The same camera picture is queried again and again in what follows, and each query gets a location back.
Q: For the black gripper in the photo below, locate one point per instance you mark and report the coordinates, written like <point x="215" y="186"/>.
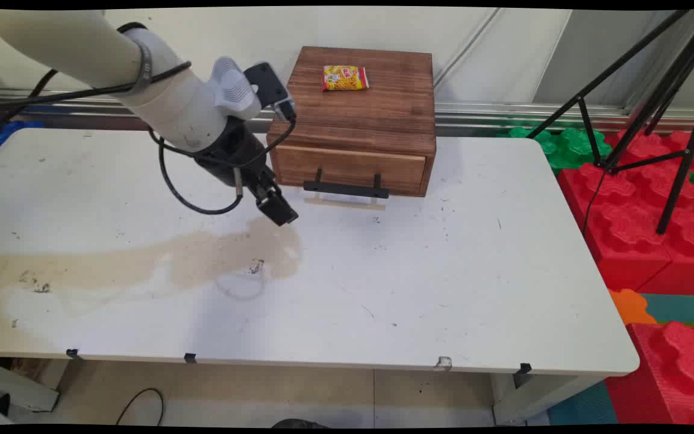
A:
<point x="235" y="154"/>

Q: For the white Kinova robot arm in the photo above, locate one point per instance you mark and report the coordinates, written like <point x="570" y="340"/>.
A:
<point x="82" y="54"/>

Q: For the brown wooden drawer cabinet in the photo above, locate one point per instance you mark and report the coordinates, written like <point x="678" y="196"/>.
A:
<point x="362" y="114"/>

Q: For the yellow red snack packet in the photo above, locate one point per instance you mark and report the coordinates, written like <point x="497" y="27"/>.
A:
<point x="345" y="78"/>

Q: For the black table edge clip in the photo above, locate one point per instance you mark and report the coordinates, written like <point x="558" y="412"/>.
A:
<point x="190" y="358"/>
<point x="73" y="354"/>
<point x="523" y="371"/>

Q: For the clear tape piece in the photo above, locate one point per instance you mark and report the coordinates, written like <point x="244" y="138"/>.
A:
<point x="443" y="363"/>

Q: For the blue foam block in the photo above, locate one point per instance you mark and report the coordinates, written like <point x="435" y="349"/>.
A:
<point x="12" y="132"/>

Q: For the grey metal table leg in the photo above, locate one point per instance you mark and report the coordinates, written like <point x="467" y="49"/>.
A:
<point x="534" y="401"/>
<point x="15" y="386"/>

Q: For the large red foam block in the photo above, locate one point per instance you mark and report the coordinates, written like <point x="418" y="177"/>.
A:
<point x="621" y="223"/>
<point x="675" y="374"/>
<point x="693" y="241"/>

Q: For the teal floor mat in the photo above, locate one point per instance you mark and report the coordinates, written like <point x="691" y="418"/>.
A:
<point x="582" y="407"/>

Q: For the orange foam mat piece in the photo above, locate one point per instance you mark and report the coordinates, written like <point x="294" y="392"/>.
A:
<point x="630" y="306"/>

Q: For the black tripod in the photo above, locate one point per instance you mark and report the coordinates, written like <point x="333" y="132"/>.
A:
<point x="663" y="90"/>

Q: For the teal foam mat piece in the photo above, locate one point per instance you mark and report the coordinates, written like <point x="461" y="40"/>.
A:
<point x="681" y="307"/>

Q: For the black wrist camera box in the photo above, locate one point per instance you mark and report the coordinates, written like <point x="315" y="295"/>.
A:
<point x="270" y="84"/>

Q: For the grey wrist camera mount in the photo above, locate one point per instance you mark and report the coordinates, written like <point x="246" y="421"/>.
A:
<point x="234" y="87"/>

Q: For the aluminium wall rail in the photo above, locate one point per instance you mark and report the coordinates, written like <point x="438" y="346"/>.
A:
<point x="491" y="114"/>

